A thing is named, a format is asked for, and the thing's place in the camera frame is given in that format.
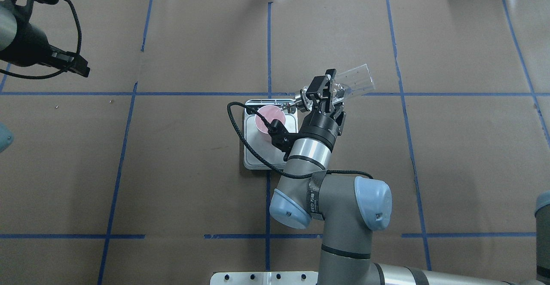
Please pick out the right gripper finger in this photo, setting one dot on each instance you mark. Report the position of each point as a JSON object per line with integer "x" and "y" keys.
{"x": 337, "y": 112}
{"x": 321, "y": 91}

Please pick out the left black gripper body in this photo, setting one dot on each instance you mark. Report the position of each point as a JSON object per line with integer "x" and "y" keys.
{"x": 31, "y": 45}

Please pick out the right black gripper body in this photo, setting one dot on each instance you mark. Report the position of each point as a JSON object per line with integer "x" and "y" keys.
{"x": 320, "y": 127}

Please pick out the glass sauce bottle steel spout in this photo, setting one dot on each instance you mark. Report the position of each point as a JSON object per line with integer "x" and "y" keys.
{"x": 354, "y": 82}

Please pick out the pink plastic cup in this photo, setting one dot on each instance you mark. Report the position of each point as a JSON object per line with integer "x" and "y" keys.
{"x": 269, "y": 113}

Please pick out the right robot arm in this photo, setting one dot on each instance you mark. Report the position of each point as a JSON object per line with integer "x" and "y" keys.
{"x": 352, "y": 204}

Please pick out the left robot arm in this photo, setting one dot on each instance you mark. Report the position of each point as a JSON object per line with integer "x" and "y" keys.
{"x": 24, "y": 45}

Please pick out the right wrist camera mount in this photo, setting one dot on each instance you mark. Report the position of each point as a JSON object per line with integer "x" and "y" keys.
{"x": 281, "y": 138}

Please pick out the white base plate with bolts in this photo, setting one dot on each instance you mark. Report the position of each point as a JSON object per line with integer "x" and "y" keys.
{"x": 265, "y": 278}

